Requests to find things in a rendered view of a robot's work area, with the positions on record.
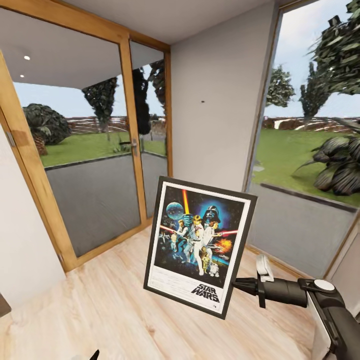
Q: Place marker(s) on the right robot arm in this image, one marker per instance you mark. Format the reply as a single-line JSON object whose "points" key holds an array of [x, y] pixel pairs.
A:
{"points": [[338, 327]]}

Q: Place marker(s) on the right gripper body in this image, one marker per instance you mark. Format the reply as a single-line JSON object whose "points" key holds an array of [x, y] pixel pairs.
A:
{"points": [[276, 290]]}

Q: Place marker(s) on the door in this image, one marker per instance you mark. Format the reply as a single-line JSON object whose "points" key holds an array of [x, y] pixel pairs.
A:
{"points": [[86, 104]]}

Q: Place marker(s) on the dishwasher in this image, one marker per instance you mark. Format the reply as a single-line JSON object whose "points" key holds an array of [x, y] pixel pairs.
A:
{"points": [[331, 356]]}

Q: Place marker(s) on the fixed window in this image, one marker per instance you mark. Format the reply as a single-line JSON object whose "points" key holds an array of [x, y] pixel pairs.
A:
{"points": [[305, 161]]}

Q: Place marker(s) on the poster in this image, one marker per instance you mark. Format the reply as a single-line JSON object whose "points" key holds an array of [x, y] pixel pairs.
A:
{"points": [[197, 241]]}

